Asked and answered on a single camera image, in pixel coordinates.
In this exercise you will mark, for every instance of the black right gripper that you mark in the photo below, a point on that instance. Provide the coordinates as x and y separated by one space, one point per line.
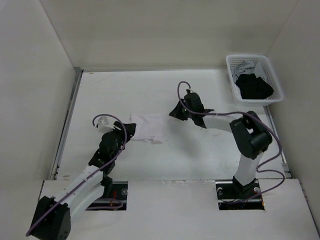
176 113

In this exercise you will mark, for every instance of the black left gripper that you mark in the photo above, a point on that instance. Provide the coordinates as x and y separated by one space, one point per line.
130 130

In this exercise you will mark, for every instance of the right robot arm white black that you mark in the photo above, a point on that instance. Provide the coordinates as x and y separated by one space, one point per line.
252 138

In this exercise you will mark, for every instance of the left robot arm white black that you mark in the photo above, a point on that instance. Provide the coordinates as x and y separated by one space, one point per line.
53 216

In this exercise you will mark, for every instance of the black tank top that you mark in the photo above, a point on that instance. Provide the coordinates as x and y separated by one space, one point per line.
253 88

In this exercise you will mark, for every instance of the grey white tank top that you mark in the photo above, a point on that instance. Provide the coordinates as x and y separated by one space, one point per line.
248 68

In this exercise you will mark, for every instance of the white plastic mesh basket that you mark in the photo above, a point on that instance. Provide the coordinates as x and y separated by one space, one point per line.
235 59

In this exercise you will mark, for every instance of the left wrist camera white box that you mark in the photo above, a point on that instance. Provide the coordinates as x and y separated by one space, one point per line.
103 125

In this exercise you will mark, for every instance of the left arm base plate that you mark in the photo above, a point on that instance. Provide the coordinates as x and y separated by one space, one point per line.
114 198

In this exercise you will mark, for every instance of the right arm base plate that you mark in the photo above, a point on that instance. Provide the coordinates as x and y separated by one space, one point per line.
231 200

